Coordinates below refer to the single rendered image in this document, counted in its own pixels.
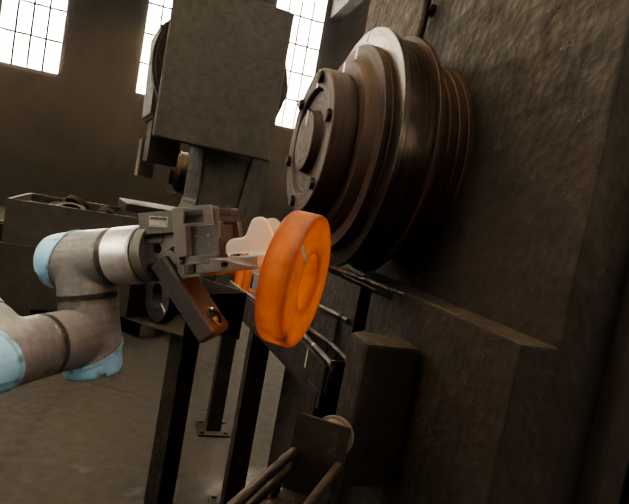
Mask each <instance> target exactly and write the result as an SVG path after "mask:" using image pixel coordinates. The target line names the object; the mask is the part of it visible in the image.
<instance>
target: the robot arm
mask: <svg viewBox="0 0 629 504"><path fill-rule="evenodd" d="M138 217H139V225H133V226H123V227H113V228H103V229H92V230H71V231H68V232H64V233H57V234H53V235H50V236H47V237H46V238H44V239H43V240H42V241H41V242H40V243H39V244H38V246H37V248H36V250H35V253H34V258H33V265H34V270H35V272H36V273H37V274H38V276H39V280H40V281H41V282H42V283H43V284H44V285H46V286H48V287H51V288H55V289H56V296H57V309H58V311H55V312H49V313H42V314H36V315H30V316H24V317H22V316H19V315H18V314H17V313H16V312H15V311H14V310H13V309H12V308H10V307H9V306H8V305H7V304H6V303H5V302H4V301H3V300H2V299H1V298H0V394H2V393H5V392H8V391H10V390H12V389H14V388H15V387H18V386H21V385H24V384H27V383H30V382H33V381H36V380H39V379H42V378H45V377H49V376H53V375H57V374H60V373H63V376H64V377H65V379H67V380H69V381H75V382H82V381H91V380H97V379H100V378H106V377H109V376H112V375H114V374H116V373H117V372H118V371H119V370H120V369H121V367H122V364H123V356H122V346H123V337H122V334H121V322H120V309H119V297H118V285H131V284H146V283H149V282H157V281H160V282H161V284H162V285H163V287H164V288H165V290H166V291H167V293H168V294H169V296H170V298H171V299H172V301H173V302H174V304H175V305H176V307H177V309H178V310H179V312H180V313H181V315H182V316H183V318H184V319H185V321H186V323H187V324H188V326H189V327H190V329H191V330H192V332H193V333H194V335H195V337H196V338H197V340H198V341H199V342H201V343H204V342H206V341H208V340H210V339H212V338H214V337H216V336H218V335H220V334H221V333H223V332H224V331H225V330H227V329H228V326H229V325H228V323H227V321H226V319H225V318H224V316H223V315H222V313H221V312H220V310H219V309H218V307H217V306H216V304H215V303H214V301H213V300H212V298H211V296H210V295H209V293H208V292H207V290H206V289H205V287H204V286H203V284H202V283H201V281H200V280H199V278H198V277H200V276H207V275H219V274H227V273H234V272H237V271H241V270H256V269H261V266H262V263H263V260H264V257H265V254H266V251H267V249H268V246H269V244H270V242H271V239H272V237H273V235H274V233H275V231H276V230H277V228H278V226H279V225H280V222H279V221H278V220H277V219H275V218H268V219H266V218H264V217H256V218H254V219H253V220H252V221H251V223H250V226H249V229H248V231H247V234H246V235H245V236H244V237H242V224H241V222H239V209H238V208H229V206H224V205H214V206H212V205H198V206H196V205H191V207H181V208H172V210H167V211H157V212H147V213H138ZM226 223H231V224H226ZM239 253H241V254H242V256H236V254H239ZM248 253H249V254H248Z"/></svg>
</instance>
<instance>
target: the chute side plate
mask: <svg viewBox="0 0 629 504"><path fill-rule="evenodd" d="M242 321H243V322H244V323H245V324H246V325H247V326H248V327H249V328H250V325H251V321H253V323H254V324H255V302H254V301H253V300H251V299H250V298H249V297H246V302H245V308H244V314H243V320H242ZM254 334H255V335H256V336H257V337H258V338H259V339H260V340H261V341H262V342H263V343H264V344H265V346H266V347H267V348H268V349H269V350H270V351H271V352H272V353H273V354H274V355H275V356H276V357H277V358H278V359H279V361H280V362H281V363H282V364H283V365H284V366H285V367H286V368H287V369H288V370H289V371H290V372H291V373H292V374H293V376H294V377H295V379H296V380H297V382H298V383H299V384H300V386H301V387H302V389H303V390H304V392H305V393H306V391H307V386H308V381H309V380H310V381H311V383H312V384H313V385H314V387H315V388H316V389H317V391H318V393H317V398H316V404H315V407H316V409H317V410H320V408H321V403H322V398H323V392H324V387H325V382H326V376H327V371H328V366H327V365H326V364H325V363H324V362H323V361H322V360H321V359H320V357H319V356H318V355H317V354H316V353H315V352H314V351H313V350H312V349H311V348H310V347H309V345H308V344H307V343H306V342H305V341H304V340H303V339H301V340H300V341H299V342H298V343H297V344H296V345H295V346H293V347H284V346H281V345H277V344H274V343H271V342H267V341H265V340H263V339H262V338H261V337H260V336H259V334H258V332H257V329H256V325H255V329H254ZM307 348H308V355H307V360H306V366H305V367H304V365H305V359H306V354H307Z"/></svg>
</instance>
